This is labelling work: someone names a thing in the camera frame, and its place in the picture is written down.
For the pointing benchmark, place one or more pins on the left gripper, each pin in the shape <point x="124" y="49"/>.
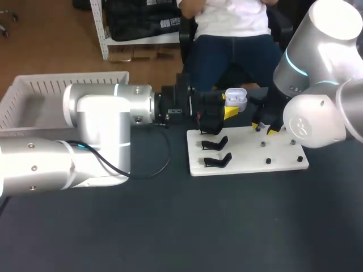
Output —
<point x="178" y="99"/>

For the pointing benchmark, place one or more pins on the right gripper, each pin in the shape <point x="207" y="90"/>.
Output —
<point x="272" y="99"/>

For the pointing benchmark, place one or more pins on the white earbud case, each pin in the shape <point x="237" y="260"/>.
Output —
<point x="236" y="99"/>

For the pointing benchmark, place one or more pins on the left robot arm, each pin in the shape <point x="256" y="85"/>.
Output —
<point x="96" y="136"/>

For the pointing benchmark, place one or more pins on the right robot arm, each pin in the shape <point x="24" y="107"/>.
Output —
<point x="320" y="85"/>

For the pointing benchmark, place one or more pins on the white plate with black stands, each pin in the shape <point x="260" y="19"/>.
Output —
<point x="246" y="156"/>

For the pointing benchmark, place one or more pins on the person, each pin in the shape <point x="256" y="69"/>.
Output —
<point x="232" y="39"/>

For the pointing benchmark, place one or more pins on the black bag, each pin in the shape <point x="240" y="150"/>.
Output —
<point x="136" y="20"/>

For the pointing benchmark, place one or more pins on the white perforated shelf rack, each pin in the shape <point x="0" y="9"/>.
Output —
<point x="99" y="31"/>

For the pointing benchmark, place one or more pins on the grey slotted basket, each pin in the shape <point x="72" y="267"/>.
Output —
<point x="34" y="96"/>

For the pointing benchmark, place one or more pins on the chair base with casters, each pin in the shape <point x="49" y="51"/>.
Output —
<point x="8" y="20"/>

